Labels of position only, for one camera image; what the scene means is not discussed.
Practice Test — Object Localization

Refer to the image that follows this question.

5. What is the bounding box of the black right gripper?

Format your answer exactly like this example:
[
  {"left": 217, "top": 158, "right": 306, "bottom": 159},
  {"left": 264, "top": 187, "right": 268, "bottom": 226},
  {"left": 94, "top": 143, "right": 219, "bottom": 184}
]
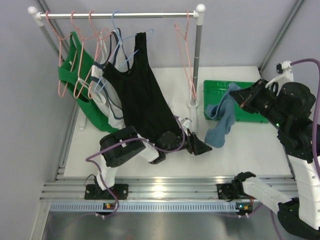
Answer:
[{"left": 229, "top": 77, "right": 287, "bottom": 130}]

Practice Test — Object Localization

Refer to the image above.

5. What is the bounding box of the empty pink hanger right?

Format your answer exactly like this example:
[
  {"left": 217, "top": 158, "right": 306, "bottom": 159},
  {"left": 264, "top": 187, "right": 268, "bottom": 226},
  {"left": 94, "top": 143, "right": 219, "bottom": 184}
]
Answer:
[{"left": 174, "top": 11, "right": 197, "bottom": 98}]

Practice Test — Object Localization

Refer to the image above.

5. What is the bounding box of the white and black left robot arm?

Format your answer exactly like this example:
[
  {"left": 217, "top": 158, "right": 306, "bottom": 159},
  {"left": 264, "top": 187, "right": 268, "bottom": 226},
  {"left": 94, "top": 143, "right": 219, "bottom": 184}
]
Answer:
[{"left": 84, "top": 126, "right": 212, "bottom": 200}]

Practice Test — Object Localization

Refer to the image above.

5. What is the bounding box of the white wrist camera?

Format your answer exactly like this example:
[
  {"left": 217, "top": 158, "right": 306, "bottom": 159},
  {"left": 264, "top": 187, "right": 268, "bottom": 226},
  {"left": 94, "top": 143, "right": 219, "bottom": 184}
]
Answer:
[
  {"left": 178, "top": 117, "right": 192, "bottom": 130},
  {"left": 265, "top": 60, "right": 294, "bottom": 89}
]

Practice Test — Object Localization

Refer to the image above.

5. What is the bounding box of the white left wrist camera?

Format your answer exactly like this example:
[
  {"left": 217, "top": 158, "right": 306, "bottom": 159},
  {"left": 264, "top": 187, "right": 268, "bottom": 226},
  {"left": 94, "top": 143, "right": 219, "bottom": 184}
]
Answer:
[{"left": 178, "top": 117, "right": 192, "bottom": 130}]

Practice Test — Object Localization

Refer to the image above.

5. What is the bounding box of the green tank top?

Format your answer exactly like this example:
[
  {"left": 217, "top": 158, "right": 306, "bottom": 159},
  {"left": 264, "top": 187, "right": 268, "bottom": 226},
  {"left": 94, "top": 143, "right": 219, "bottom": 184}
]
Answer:
[{"left": 68, "top": 31, "right": 117, "bottom": 133}]

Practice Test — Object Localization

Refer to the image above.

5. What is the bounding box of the metal clothes rack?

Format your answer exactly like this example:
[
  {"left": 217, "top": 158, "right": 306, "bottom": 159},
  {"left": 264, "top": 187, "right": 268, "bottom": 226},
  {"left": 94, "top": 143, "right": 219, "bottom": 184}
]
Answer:
[{"left": 27, "top": 3, "right": 207, "bottom": 133}]

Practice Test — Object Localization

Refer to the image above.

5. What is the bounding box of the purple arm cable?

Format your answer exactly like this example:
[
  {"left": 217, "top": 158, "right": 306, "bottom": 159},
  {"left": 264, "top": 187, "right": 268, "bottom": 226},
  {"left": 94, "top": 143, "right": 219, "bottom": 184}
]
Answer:
[
  {"left": 247, "top": 58, "right": 320, "bottom": 240},
  {"left": 85, "top": 115, "right": 187, "bottom": 218}
]

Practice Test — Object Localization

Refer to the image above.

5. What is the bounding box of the white navy-trimmed tank top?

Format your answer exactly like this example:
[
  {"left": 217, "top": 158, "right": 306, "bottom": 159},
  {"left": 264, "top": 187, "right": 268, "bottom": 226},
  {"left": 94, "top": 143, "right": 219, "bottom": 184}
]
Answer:
[{"left": 91, "top": 28, "right": 129, "bottom": 130}]

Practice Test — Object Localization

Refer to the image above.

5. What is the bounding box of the pink hanger far left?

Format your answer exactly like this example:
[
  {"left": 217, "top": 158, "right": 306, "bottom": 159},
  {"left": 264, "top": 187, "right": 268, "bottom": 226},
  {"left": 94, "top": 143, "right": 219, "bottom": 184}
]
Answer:
[{"left": 45, "top": 10, "right": 77, "bottom": 98}]

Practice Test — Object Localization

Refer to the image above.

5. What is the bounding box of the black tank top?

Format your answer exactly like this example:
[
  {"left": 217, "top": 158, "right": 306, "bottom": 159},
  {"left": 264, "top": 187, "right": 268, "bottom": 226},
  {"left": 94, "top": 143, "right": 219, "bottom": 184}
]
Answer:
[{"left": 103, "top": 32, "right": 182, "bottom": 151}]

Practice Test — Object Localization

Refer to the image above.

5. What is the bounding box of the grey slotted cable duct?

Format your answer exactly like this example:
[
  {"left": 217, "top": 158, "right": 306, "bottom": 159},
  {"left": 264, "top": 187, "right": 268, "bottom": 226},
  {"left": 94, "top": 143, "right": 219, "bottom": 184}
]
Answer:
[{"left": 50, "top": 202, "right": 252, "bottom": 213}]

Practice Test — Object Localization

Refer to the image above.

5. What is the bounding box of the aluminium mounting rail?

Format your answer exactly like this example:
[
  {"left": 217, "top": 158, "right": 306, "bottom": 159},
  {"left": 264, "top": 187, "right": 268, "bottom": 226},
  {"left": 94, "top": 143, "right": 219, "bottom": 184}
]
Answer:
[{"left": 41, "top": 176, "right": 301, "bottom": 201}]

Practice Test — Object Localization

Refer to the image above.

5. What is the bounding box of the blue hanger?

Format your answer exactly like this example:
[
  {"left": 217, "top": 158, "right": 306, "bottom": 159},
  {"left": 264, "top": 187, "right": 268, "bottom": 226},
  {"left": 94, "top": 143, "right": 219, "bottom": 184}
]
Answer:
[{"left": 94, "top": 9, "right": 155, "bottom": 94}]

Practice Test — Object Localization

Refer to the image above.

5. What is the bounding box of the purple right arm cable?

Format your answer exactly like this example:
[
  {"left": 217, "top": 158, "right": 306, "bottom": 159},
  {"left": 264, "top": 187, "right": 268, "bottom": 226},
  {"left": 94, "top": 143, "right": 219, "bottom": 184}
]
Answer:
[{"left": 247, "top": 58, "right": 320, "bottom": 240}]

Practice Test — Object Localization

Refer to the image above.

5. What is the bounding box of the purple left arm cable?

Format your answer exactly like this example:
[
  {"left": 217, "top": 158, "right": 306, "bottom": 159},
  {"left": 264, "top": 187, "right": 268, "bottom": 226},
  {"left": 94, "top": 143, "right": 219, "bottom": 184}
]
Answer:
[{"left": 85, "top": 115, "right": 187, "bottom": 218}]

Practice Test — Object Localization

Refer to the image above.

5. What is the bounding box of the green plastic tray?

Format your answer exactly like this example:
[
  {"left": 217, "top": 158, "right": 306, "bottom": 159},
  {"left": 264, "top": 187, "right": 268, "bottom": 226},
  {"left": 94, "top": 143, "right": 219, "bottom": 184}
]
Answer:
[{"left": 203, "top": 79, "right": 269, "bottom": 124}]

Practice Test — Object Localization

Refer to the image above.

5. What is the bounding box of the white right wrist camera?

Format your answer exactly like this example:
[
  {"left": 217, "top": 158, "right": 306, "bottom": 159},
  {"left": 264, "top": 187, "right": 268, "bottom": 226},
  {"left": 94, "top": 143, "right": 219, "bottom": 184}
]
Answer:
[{"left": 265, "top": 60, "right": 294, "bottom": 89}]

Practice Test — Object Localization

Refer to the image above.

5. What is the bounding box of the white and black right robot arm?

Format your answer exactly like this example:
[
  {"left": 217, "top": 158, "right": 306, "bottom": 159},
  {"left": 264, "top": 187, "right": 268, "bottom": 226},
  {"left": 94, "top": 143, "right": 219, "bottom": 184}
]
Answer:
[{"left": 230, "top": 79, "right": 320, "bottom": 240}]

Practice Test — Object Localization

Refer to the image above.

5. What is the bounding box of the blue tank top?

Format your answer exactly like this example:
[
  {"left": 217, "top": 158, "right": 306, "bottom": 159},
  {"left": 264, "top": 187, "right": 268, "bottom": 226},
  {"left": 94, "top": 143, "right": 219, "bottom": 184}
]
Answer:
[{"left": 204, "top": 82, "right": 240, "bottom": 148}]

